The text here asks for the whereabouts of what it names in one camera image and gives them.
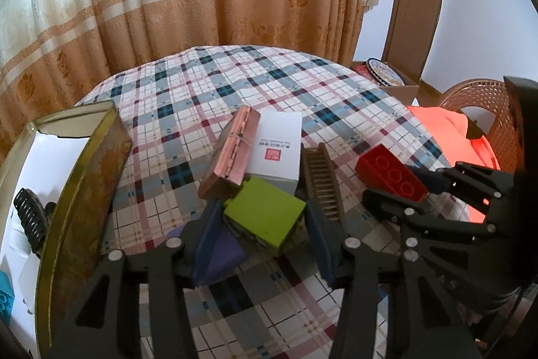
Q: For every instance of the red packet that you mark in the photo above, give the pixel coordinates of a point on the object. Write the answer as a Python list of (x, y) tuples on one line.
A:
[(360, 71)]

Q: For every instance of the pink makeup palette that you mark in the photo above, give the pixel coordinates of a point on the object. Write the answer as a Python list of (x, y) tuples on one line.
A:
[(235, 148)]

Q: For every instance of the white paper lining sheet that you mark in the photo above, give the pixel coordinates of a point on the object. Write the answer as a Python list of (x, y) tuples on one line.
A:
[(42, 157)]

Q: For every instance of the gold metal tin tray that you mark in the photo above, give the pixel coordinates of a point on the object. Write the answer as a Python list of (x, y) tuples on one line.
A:
[(84, 195)]

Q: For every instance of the green block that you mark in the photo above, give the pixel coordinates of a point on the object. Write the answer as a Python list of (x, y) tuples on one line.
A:
[(264, 207)]

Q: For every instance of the round decorated tin lid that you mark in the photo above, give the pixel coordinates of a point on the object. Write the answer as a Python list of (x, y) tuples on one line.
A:
[(384, 71)]

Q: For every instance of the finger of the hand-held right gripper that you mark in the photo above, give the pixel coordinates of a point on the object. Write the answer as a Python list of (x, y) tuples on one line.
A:
[(466, 178), (391, 207)]

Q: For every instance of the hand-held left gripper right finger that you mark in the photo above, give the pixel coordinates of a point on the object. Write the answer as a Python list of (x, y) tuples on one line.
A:
[(319, 237)]

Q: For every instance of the brown wicker chair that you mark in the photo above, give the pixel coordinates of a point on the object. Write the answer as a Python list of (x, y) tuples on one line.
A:
[(483, 94)]

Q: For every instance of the teal block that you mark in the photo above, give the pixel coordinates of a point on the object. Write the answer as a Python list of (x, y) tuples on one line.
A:
[(5, 294)]

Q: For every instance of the black hair clip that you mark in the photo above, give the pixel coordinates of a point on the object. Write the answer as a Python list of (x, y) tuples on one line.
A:
[(29, 216)]

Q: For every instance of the brown cardboard box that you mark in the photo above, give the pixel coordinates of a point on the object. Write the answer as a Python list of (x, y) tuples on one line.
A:
[(399, 94)]

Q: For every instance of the brown wooden comb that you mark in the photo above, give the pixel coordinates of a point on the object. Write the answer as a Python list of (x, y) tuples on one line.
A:
[(321, 178)]

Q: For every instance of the white cardboard box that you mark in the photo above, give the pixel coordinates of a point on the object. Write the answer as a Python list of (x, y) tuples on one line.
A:
[(277, 140)]

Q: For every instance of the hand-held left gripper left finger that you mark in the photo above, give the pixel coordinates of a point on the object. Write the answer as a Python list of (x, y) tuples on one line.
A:
[(210, 241)]

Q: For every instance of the orange cloth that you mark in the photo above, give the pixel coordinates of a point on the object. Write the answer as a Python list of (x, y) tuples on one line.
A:
[(441, 123)]

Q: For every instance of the purple block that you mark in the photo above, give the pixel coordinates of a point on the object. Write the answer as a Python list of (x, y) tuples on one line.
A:
[(227, 254)]

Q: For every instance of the red toy brick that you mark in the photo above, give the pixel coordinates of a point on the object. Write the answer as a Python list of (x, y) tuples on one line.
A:
[(386, 169)]

